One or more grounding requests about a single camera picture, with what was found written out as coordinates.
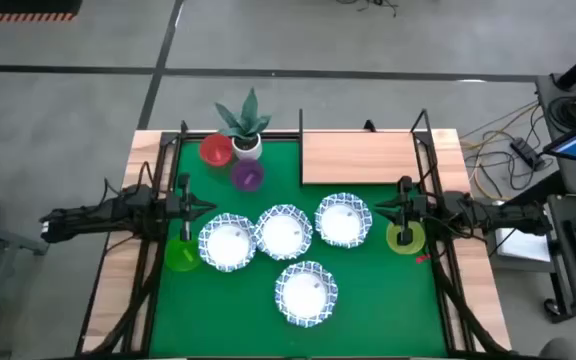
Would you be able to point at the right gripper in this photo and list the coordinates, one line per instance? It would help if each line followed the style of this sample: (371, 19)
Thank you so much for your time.
(406, 227)

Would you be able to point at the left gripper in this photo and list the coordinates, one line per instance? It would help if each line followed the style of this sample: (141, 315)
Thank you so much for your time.
(185, 225)

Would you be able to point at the yellow plastic bowl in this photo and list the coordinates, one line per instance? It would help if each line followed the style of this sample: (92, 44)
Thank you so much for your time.
(393, 246)

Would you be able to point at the blue patterned paper bowl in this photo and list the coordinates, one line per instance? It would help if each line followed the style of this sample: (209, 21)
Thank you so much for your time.
(305, 296)
(342, 222)
(283, 234)
(228, 246)

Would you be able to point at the purple plastic bowl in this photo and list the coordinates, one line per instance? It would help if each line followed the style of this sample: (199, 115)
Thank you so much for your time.
(247, 176)

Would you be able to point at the red plastic bowl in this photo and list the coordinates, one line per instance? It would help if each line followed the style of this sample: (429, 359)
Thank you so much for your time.
(215, 150)

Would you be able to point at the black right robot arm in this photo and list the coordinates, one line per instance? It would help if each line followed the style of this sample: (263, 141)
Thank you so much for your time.
(508, 217)

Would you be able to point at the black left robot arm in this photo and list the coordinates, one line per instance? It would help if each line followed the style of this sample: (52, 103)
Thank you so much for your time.
(93, 215)

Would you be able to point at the wooden shelf board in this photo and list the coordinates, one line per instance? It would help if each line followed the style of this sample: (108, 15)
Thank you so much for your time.
(360, 157)

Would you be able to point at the green plastic bowl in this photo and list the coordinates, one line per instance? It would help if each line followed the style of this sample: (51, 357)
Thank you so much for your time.
(180, 258)

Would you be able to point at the small red tag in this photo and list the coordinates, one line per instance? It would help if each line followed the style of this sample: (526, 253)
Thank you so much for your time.
(423, 258)

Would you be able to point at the white plant pot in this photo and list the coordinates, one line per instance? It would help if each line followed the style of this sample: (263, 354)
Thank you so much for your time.
(249, 152)

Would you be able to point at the green succulent plant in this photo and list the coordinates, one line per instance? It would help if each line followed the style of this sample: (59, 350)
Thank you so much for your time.
(246, 122)

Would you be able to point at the green table mat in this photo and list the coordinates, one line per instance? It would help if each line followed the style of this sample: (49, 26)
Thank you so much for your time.
(393, 310)

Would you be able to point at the white paper sheet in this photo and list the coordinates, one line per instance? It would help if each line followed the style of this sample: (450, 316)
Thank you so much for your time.
(523, 245)

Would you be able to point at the black power strip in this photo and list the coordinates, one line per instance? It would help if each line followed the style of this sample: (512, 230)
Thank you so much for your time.
(527, 152)

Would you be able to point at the grey rounded object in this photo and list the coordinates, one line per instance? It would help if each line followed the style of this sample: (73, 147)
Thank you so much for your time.
(565, 351)

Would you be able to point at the black mat with hazard stripe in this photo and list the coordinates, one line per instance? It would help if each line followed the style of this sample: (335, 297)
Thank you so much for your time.
(18, 7)

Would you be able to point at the black rig frame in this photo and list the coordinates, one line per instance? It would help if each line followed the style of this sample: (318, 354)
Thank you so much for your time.
(278, 135)

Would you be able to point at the black metal shelf frame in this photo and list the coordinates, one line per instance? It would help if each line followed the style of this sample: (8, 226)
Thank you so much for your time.
(300, 150)

